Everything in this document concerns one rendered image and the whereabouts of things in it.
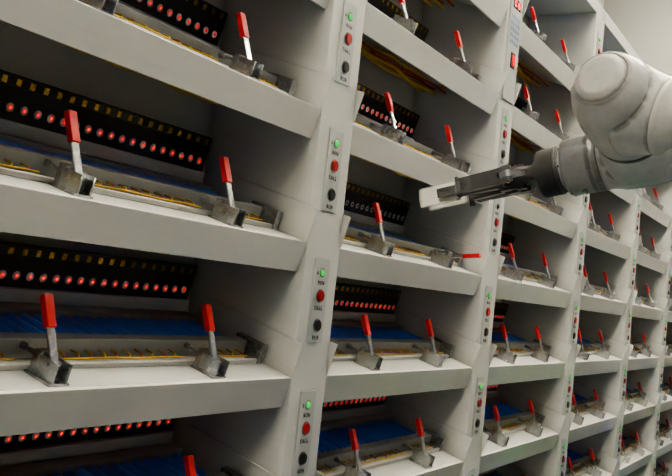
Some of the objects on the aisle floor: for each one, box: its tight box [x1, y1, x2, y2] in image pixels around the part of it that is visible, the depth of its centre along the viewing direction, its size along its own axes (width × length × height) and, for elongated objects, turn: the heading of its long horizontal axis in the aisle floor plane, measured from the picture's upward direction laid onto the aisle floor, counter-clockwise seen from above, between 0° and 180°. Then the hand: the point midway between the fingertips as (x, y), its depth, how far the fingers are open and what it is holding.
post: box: [496, 2, 606, 476], centre depth 258 cm, size 20×9×173 cm
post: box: [173, 0, 369, 476], centre depth 137 cm, size 20×9×173 cm
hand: (443, 196), depth 148 cm, fingers open, 3 cm apart
